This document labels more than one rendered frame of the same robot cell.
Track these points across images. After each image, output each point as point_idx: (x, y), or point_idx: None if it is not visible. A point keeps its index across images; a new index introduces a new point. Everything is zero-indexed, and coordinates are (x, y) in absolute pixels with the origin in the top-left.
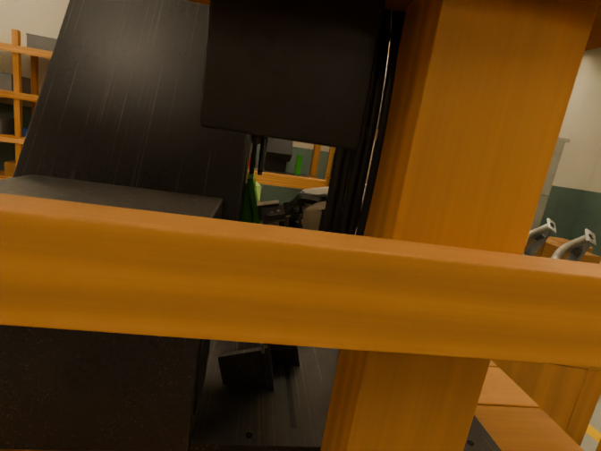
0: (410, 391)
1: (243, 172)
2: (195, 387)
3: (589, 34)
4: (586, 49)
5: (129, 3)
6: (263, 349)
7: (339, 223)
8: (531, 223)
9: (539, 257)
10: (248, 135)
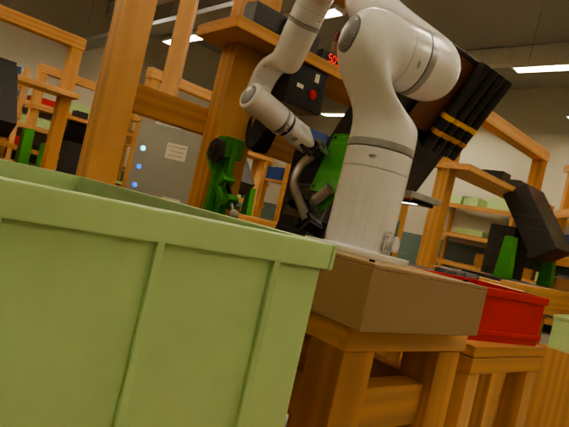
0: None
1: (334, 131)
2: (283, 207)
3: (220, 37)
4: (218, 31)
5: None
6: (284, 212)
7: (261, 125)
8: (211, 99)
9: (204, 107)
10: (345, 113)
